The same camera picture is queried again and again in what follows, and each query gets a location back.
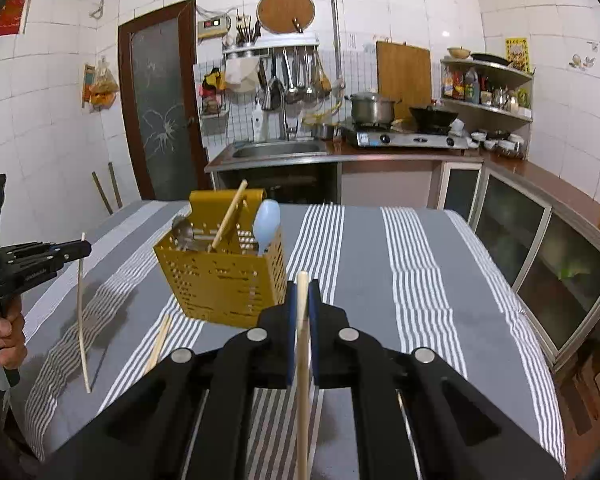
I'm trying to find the black wok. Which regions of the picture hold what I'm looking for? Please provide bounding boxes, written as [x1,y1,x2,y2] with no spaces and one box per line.
[408,104,461,131]

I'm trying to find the brown frosted glass door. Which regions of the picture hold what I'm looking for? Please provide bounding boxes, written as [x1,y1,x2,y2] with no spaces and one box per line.
[117,0,208,202]

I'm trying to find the round bamboo board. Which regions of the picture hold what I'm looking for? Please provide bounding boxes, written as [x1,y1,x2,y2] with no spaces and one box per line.
[256,0,316,35]

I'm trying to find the small wall sticker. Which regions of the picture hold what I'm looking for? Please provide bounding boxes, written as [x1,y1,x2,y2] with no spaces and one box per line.
[569,40,600,71]

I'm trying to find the plastic bag of oranges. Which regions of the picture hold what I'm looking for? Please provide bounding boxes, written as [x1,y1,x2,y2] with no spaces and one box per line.
[82,57,120,111]

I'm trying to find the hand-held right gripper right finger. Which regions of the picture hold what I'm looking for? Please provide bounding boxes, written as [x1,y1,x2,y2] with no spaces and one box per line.
[309,282,566,480]

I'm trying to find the kitchen counter cabinet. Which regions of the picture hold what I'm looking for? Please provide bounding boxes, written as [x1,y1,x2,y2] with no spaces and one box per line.
[432,150,600,371]

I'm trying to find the metal wall pipe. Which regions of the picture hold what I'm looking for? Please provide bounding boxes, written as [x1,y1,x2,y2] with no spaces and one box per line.
[89,0,346,91]

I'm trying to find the row of hanging metal utensils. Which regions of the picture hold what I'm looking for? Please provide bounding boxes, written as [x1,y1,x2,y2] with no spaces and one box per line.
[257,47,333,111]

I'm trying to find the cluster of small bowls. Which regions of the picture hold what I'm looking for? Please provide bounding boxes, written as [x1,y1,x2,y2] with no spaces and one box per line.
[470,130,526,158]

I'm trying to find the yellow perforated utensil holder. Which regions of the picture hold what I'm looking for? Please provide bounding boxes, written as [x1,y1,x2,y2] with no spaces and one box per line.
[153,188,288,330]

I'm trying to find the wooden stick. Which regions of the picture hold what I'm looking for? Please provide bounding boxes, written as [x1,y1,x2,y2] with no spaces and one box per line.
[91,171,115,216]
[108,162,124,209]

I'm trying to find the black frying pan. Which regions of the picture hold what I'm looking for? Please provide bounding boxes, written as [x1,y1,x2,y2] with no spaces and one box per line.
[471,52,512,67]

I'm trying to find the person's left hand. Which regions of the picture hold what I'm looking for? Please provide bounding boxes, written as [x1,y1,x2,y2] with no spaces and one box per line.
[0,305,27,372]

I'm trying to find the steel corner shelf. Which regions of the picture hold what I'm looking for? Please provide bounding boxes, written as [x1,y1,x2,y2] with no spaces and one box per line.
[440,56,535,158]

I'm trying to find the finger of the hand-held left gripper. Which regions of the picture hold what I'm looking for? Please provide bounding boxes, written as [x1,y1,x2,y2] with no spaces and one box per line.
[2,240,92,269]

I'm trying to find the yellow red hanging pot holders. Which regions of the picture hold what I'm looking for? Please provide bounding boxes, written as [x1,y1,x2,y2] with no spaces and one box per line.
[200,67,228,103]

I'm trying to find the metal wall rack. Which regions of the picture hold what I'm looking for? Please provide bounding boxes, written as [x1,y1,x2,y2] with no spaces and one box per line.
[222,32,321,58]

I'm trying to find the white wall control box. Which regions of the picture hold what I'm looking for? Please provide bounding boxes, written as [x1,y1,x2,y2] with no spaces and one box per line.
[196,16,232,38]

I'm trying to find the light blue plastic spoon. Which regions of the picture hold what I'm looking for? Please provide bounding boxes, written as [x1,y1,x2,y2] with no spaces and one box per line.
[252,199,282,256]

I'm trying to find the grey white striped tablecloth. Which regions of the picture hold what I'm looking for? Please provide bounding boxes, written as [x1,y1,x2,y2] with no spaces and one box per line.
[7,200,567,480]

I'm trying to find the steel gas stove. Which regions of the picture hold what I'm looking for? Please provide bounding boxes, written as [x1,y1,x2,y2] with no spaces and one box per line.
[341,119,471,151]

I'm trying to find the white hanging plastic bag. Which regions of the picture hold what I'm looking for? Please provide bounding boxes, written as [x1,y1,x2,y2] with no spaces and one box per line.
[224,57,261,93]

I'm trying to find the rectangular wooden cutting board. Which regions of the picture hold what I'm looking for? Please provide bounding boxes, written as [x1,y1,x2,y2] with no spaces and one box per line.
[376,40,433,121]

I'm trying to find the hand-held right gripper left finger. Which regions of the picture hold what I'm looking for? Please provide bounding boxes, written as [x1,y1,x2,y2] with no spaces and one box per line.
[45,282,298,480]

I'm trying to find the steel cooking pot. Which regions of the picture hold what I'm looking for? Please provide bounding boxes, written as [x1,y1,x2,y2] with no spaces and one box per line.
[344,92,401,127]

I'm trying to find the steel kitchen sink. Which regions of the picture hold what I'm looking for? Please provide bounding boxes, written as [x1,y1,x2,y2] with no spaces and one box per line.
[205,139,341,173]

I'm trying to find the yellow wall poster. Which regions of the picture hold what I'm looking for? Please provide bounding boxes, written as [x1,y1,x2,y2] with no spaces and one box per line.
[504,36,531,73]

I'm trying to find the metal spoon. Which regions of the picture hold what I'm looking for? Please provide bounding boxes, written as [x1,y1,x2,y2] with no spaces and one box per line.
[171,216,196,253]

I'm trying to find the row of sauce bottles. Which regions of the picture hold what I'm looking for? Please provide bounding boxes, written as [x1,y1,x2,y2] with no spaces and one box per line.
[442,66,496,103]

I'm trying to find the small wall chart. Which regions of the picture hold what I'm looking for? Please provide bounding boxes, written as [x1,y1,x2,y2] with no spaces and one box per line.
[82,63,97,108]

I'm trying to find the metal cup of knives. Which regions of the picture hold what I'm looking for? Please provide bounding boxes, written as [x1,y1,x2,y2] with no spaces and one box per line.
[235,15,262,46]

